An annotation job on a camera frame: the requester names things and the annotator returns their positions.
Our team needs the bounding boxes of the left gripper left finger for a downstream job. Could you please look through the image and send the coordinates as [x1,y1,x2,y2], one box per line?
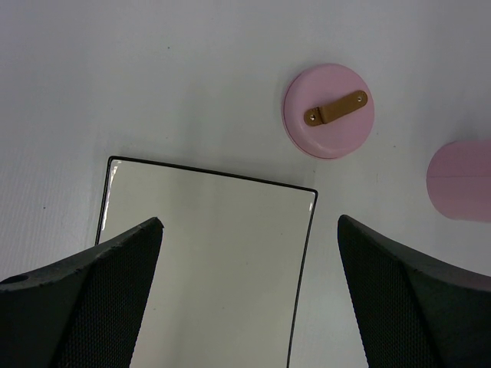
[1,218,163,367]

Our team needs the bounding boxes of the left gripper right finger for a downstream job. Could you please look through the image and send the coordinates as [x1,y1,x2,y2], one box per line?
[338,215,490,367]

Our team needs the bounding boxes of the pink lid with brown strap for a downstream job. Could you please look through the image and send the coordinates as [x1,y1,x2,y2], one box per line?
[282,64,375,160]

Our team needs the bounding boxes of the pink cylindrical lunch box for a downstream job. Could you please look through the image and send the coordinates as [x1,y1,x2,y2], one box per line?
[426,140,490,222]

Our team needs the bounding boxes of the white square plate black rim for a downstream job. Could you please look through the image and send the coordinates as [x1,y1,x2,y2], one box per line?
[96,156,318,367]

